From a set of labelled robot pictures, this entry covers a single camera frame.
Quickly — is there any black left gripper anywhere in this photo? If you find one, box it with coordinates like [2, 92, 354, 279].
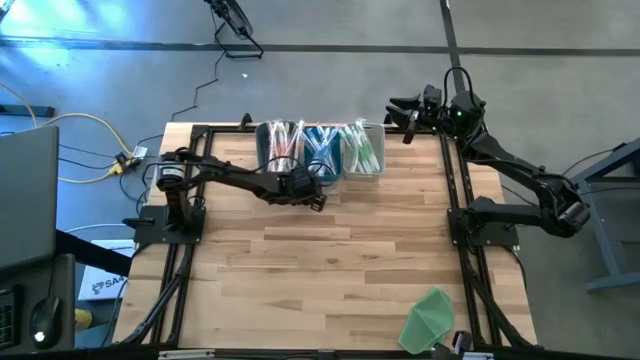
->
[269, 167, 329, 214]

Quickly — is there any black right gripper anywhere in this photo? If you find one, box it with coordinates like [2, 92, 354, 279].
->
[385, 84, 457, 145]

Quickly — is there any blue toothbrush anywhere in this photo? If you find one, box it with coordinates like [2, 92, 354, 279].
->
[299, 128, 326, 166]
[303, 132, 340, 177]
[322, 127, 344, 171]
[316, 125, 336, 174]
[307, 127, 332, 175]

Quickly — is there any blue plastic bin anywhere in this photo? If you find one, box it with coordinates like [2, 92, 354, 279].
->
[301, 124, 344, 184]

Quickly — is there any grey plastic bin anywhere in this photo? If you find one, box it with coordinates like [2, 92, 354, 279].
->
[255, 122, 304, 176]

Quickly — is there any green cloth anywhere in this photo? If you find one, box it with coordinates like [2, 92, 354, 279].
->
[397, 285, 457, 356]

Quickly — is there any black floor fan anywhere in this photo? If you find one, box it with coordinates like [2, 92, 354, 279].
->
[203, 0, 265, 60]

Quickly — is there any white printed cardboard box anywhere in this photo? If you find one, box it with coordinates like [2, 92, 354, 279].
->
[77, 238, 137, 302]

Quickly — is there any black desk support bar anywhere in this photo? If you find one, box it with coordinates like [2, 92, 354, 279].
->
[54, 228, 135, 277]

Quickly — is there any blue-grey metal stand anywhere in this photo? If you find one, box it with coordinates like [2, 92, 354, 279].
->
[574, 137, 640, 295]

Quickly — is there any small yellow object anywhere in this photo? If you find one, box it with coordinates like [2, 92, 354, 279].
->
[74, 308, 94, 332]

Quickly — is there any dark desk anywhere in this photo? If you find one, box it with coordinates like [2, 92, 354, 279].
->
[0, 252, 77, 351]

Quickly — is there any grey monitor panel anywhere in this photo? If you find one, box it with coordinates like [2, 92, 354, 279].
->
[0, 124, 60, 275]

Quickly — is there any black computer mouse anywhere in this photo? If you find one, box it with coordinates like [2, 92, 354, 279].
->
[28, 295, 64, 350]

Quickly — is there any black keyboard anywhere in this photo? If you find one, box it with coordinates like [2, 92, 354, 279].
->
[0, 285, 22, 351]

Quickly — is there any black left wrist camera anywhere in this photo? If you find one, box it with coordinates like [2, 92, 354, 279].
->
[291, 167, 314, 190]

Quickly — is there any black aluminium frame rail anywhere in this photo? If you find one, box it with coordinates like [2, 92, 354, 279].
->
[149, 124, 211, 347]
[442, 124, 504, 349]
[112, 342, 541, 360]
[189, 123, 465, 144]

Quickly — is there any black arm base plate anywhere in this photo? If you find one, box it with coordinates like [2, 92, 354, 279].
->
[447, 206, 521, 249]
[122, 206, 207, 246]

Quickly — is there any black fan power cable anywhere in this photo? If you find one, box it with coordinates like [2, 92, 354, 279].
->
[169, 49, 226, 123]

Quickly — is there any black diagonal frame strut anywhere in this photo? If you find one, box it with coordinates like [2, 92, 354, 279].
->
[457, 243, 534, 349]
[117, 243, 197, 347]

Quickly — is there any yellow floor cable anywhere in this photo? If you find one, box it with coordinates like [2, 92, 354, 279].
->
[0, 81, 139, 185]

